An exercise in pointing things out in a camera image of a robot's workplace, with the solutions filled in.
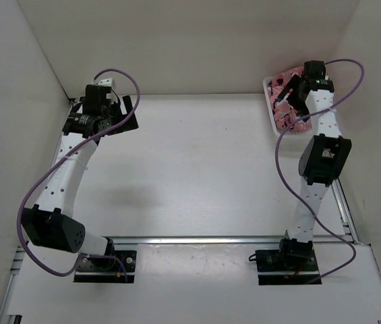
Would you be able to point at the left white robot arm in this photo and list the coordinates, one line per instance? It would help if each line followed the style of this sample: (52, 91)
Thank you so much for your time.
(49, 223)

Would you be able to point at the aluminium frame rail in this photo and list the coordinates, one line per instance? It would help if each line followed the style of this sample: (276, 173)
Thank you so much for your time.
(196, 240)

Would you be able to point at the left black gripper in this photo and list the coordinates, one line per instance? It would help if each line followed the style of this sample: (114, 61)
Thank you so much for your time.
(129, 125)

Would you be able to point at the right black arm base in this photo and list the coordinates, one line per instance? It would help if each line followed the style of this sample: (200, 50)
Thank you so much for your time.
(293, 263)

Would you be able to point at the pink shark print shorts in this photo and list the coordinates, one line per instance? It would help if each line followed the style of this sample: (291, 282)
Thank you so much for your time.
(283, 113)

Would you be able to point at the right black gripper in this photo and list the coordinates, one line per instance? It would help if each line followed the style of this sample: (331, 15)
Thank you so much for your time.
(302, 108)

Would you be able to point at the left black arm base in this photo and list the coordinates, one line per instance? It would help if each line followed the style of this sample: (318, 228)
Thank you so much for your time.
(120, 269)

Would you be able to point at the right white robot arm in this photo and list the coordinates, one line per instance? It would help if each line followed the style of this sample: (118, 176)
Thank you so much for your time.
(320, 163)

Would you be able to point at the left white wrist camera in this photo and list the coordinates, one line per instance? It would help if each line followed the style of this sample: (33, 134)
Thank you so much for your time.
(108, 82)

